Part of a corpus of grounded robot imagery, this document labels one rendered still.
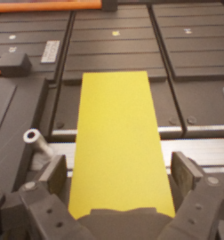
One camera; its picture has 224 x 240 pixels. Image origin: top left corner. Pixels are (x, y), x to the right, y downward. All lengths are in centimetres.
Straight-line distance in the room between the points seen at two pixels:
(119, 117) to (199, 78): 13
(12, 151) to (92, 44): 18
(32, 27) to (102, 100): 22
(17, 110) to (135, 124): 12
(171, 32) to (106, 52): 11
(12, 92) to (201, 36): 27
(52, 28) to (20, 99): 16
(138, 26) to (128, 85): 16
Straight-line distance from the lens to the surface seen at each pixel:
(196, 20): 37
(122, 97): 17
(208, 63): 27
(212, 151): 21
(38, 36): 33
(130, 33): 31
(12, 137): 19
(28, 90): 22
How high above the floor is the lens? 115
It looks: 55 degrees down
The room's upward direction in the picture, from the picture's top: 2 degrees counter-clockwise
